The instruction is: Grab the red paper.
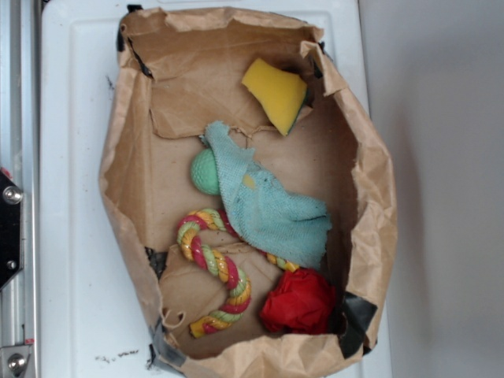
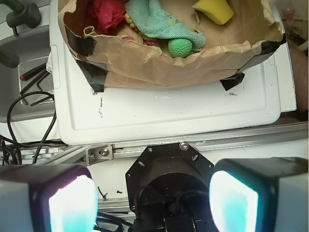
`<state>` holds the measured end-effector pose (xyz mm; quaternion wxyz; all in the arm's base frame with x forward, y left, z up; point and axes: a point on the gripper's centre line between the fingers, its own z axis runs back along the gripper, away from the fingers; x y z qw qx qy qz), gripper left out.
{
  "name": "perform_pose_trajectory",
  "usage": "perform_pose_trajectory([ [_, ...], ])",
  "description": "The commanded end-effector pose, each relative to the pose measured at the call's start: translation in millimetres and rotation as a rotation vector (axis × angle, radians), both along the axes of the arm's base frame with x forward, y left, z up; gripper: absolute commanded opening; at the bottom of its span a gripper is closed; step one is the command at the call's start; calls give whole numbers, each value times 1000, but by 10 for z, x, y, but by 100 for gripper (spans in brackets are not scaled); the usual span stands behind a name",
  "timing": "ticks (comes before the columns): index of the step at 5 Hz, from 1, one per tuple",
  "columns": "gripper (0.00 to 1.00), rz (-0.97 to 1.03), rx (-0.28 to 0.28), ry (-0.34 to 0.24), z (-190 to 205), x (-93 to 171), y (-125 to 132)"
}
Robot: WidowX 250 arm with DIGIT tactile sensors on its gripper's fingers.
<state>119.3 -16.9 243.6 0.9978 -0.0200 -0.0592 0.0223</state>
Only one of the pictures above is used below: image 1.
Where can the multicolour rope toy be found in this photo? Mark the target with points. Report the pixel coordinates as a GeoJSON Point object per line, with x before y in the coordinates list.
{"type": "Point", "coordinates": [218, 265]}

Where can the light blue cloth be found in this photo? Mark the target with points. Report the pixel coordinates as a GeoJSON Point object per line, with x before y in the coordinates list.
{"type": "Point", "coordinates": [264, 214]}

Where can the red paper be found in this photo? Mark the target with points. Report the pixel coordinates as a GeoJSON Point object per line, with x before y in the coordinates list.
{"type": "Point", "coordinates": [302, 302]}

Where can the black metal bracket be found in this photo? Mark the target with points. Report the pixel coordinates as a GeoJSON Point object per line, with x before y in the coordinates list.
{"type": "Point", "coordinates": [12, 260]}

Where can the aluminium frame rail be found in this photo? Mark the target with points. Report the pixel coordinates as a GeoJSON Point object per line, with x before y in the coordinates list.
{"type": "Point", "coordinates": [20, 114]}

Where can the yellow green sponge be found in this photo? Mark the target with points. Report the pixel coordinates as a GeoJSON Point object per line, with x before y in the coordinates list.
{"type": "Point", "coordinates": [281, 94]}

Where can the green golf ball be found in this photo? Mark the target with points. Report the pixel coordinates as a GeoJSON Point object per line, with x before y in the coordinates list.
{"type": "Point", "coordinates": [204, 173]}

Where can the white plastic tray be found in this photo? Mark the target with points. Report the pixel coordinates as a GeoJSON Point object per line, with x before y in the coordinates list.
{"type": "Point", "coordinates": [90, 321]}

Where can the brown paper bag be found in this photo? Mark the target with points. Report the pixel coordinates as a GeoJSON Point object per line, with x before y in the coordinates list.
{"type": "Point", "coordinates": [179, 70]}

